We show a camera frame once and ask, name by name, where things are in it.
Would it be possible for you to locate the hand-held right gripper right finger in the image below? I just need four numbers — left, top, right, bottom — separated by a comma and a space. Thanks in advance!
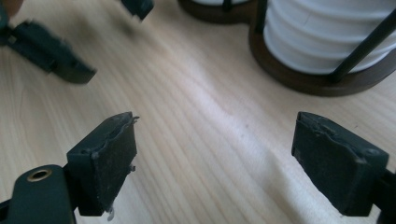
290, 111, 390, 217

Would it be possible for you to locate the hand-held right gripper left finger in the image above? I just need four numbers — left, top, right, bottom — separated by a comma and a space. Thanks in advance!
64, 111, 140, 217

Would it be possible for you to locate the dark double cup holder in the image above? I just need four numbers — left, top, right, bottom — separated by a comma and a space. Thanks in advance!
177, 0, 396, 97

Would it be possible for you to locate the stack of white cups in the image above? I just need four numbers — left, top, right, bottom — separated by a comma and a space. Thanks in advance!
262, 0, 396, 76

